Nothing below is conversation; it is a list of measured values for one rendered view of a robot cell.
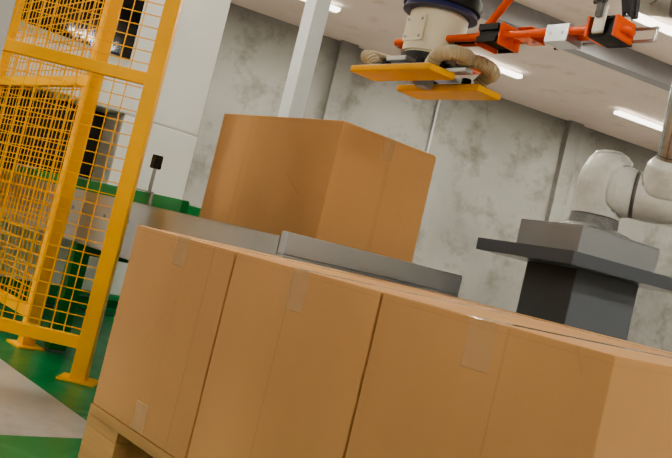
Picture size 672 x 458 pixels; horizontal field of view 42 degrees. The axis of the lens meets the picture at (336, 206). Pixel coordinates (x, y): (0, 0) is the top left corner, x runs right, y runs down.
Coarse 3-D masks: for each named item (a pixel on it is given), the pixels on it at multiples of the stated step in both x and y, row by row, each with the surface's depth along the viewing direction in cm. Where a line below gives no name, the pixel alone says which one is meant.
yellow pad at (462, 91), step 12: (408, 84) 265; (444, 84) 250; (456, 84) 246; (468, 84) 243; (420, 96) 266; (432, 96) 262; (444, 96) 258; (456, 96) 254; (468, 96) 250; (480, 96) 246; (492, 96) 243
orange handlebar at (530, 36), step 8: (624, 24) 198; (504, 32) 226; (512, 32) 223; (520, 32) 221; (528, 32) 219; (536, 32) 217; (544, 32) 215; (576, 32) 208; (624, 32) 199; (632, 32) 199; (400, 40) 258; (448, 40) 242; (456, 40) 240; (464, 40) 237; (472, 40) 235; (520, 40) 223; (528, 40) 221; (536, 40) 220; (584, 40) 211; (400, 48) 262; (480, 72) 268
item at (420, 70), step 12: (384, 60) 249; (420, 60) 238; (360, 72) 253; (372, 72) 249; (384, 72) 245; (396, 72) 241; (408, 72) 238; (420, 72) 234; (432, 72) 231; (444, 72) 231
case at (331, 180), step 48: (240, 144) 275; (288, 144) 257; (336, 144) 241; (384, 144) 252; (240, 192) 270; (288, 192) 252; (336, 192) 242; (384, 192) 254; (336, 240) 244; (384, 240) 257
